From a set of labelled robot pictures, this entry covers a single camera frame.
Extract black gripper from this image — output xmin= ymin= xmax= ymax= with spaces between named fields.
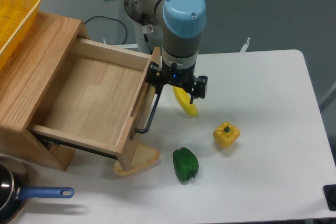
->
xmin=145 ymin=60 xmax=208 ymax=104

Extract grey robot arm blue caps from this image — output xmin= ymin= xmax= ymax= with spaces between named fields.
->
xmin=138 ymin=0 xmax=207 ymax=101

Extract wooden drawer cabinet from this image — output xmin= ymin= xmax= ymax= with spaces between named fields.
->
xmin=1 ymin=12 xmax=88 ymax=170

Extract yellow banana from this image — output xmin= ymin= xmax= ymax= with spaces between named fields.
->
xmin=173 ymin=86 xmax=198 ymax=117

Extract yellow bell pepper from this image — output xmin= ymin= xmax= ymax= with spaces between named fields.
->
xmin=213 ymin=122 xmax=240 ymax=148

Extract triangular bread slice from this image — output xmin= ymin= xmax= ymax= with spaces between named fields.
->
xmin=113 ymin=143 xmax=160 ymax=176

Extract green bell pepper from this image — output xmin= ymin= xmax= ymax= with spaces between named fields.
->
xmin=173 ymin=147 xmax=200 ymax=184

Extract yellow plastic basket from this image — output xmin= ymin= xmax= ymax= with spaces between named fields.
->
xmin=1 ymin=0 xmax=42 ymax=68

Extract black object at table edge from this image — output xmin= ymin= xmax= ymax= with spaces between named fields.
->
xmin=323 ymin=184 xmax=336 ymax=211

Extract white metal base frame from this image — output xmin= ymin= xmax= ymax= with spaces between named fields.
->
xmin=116 ymin=37 xmax=250 ymax=53

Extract black cable on floor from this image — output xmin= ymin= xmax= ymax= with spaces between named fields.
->
xmin=83 ymin=15 xmax=128 ymax=45

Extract black pan blue handle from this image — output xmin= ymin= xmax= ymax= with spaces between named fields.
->
xmin=1 ymin=156 xmax=75 ymax=223

